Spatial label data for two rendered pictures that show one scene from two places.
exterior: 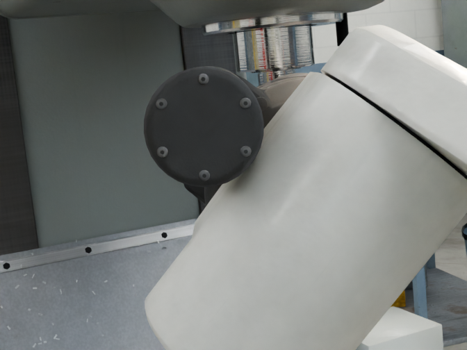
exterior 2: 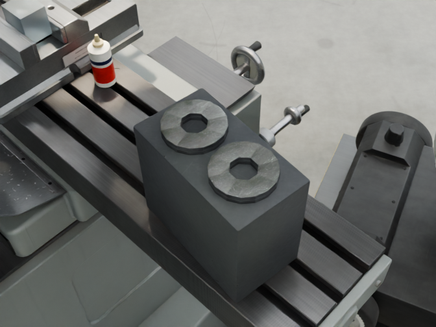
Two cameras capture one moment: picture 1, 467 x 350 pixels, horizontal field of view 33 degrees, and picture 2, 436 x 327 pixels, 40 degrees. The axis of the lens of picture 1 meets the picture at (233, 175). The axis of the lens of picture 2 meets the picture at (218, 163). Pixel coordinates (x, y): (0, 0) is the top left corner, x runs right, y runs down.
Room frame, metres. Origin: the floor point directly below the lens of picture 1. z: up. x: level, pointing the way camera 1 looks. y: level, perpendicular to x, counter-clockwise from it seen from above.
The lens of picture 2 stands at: (0.51, 0.86, 1.73)
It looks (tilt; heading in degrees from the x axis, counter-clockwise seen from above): 50 degrees down; 250
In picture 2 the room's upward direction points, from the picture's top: 1 degrees counter-clockwise
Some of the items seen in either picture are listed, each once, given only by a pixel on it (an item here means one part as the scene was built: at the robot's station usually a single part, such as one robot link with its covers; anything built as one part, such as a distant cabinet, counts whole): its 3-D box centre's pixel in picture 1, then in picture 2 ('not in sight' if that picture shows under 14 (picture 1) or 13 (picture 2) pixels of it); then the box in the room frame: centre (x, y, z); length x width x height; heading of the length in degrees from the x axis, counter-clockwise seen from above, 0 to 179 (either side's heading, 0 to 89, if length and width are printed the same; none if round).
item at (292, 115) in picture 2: not in sight; (283, 123); (-0.06, -0.13, 0.54); 0.22 x 0.06 x 0.06; 25
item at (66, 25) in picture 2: not in sight; (54, 15); (0.46, -0.11, 1.05); 0.12 x 0.06 x 0.04; 115
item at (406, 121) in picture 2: not in sight; (393, 143); (-0.32, 0.02, 0.50); 0.20 x 0.05 x 0.20; 134
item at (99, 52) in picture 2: not in sight; (100, 58); (0.41, 0.00, 1.01); 0.04 x 0.04 x 0.11
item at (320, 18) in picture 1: (272, 22); not in sight; (0.48, -0.03, 1.31); 0.09 x 0.09 x 0.01
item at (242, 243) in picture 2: not in sight; (218, 191); (0.33, 0.39, 1.06); 0.22 x 0.12 x 0.20; 108
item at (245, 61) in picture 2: not in sight; (238, 72); (0.03, -0.24, 0.66); 0.16 x 0.12 x 0.12; 25
